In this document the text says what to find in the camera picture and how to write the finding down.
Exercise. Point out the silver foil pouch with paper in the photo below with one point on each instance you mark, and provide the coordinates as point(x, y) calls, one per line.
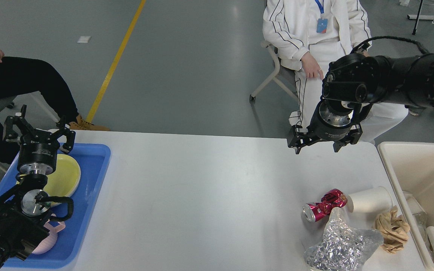
point(420, 217)

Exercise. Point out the blue plastic tray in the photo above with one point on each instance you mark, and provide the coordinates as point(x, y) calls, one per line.
point(93, 160)

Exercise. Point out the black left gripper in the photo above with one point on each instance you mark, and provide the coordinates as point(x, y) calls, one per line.
point(36, 157)

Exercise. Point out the pink ribbed mug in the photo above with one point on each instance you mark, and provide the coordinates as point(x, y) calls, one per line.
point(50, 241)

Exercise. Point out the yellow round plastic plate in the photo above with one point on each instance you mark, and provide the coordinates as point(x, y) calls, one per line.
point(42, 169)

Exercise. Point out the crushed red soda can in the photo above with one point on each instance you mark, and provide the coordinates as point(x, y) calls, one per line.
point(315, 211)

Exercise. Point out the person in black trousers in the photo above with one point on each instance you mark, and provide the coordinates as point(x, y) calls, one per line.
point(20, 76)

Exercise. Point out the silver foil bag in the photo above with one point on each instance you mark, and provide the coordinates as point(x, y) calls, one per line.
point(342, 247)

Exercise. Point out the beige plastic bin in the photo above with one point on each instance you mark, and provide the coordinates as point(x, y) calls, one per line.
point(410, 168)

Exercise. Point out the white wheeled chair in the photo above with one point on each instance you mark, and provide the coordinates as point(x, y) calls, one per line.
point(282, 76)

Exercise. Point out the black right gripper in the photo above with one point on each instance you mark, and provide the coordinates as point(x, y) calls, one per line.
point(331, 121)

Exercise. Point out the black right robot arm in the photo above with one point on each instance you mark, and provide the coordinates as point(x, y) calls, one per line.
point(354, 83)

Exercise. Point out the small crumpled brown paper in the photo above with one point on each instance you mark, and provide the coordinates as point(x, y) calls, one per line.
point(394, 229)

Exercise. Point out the person in white tracksuit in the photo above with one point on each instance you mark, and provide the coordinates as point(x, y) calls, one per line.
point(309, 35)

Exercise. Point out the white paper cup lying sideways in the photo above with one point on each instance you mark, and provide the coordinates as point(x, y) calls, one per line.
point(370, 201)

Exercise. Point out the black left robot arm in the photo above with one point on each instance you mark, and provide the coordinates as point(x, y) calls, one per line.
point(26, 207)

